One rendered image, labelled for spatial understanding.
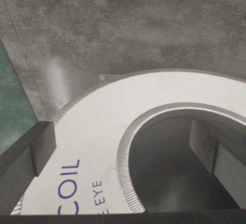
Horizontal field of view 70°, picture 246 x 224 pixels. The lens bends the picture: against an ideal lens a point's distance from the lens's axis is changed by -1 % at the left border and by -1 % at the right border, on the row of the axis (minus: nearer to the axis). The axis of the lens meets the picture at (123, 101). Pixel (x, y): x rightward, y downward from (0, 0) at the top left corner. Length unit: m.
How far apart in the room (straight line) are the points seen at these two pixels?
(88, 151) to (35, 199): 0.20
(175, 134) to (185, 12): 0.68
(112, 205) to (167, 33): 0.96
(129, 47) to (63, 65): 0.49
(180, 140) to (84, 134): 0.49
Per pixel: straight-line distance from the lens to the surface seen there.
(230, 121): 0.84
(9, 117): 2.01
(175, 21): 1.17
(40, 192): 0.60
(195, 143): 0.17
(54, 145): 0.17
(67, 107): 0.80
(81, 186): 0.57
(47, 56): 1.39
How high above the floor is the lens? 1.11
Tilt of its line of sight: 51 degrees down
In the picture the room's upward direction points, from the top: 172 degrees counter-clockwise
